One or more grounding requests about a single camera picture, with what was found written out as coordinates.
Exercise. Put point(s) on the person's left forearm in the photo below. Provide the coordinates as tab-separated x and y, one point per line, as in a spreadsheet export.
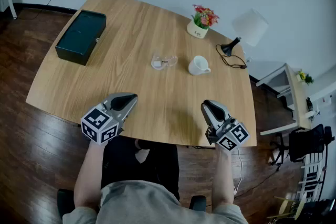
88	173

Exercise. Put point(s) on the small yellow potted plant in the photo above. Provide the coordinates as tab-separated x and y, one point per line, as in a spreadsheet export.
304	77

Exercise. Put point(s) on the clear glass cup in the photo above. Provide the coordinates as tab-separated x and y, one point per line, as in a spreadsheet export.
158	64

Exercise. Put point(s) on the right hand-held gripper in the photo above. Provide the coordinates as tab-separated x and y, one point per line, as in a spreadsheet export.
231	136

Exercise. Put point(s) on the dark green box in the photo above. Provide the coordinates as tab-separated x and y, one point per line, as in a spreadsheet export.
78	36

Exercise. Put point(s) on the white shade table lamp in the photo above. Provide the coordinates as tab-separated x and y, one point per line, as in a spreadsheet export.
250	26

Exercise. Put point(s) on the white slatted rack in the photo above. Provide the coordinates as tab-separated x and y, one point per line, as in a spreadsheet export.
312	175

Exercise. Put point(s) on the light wooden frame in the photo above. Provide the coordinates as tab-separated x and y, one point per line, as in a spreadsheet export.
283	207

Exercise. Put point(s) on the small black desk device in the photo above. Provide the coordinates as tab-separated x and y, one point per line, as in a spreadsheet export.
309	103

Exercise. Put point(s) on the white mug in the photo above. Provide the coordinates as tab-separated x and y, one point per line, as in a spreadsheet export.
197	66

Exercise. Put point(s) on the person's right forearm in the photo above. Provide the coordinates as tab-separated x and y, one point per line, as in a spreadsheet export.
222	178

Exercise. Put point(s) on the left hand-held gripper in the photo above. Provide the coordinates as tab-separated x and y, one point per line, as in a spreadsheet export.
98	124

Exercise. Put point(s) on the black office chair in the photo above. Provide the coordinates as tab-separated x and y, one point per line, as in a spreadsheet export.
305	143

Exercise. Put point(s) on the person's black trousers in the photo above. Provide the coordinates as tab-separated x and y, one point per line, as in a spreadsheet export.
123	162

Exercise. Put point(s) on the potted red flowers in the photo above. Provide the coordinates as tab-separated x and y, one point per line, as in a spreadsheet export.
200	22

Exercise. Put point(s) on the person's grey shirt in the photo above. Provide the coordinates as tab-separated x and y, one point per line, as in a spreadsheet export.
147	204

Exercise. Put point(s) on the white furniture leg frame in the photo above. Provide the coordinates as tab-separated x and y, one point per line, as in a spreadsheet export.
10	0

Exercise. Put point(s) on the white side desk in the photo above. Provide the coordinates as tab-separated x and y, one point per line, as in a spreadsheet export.
299	102

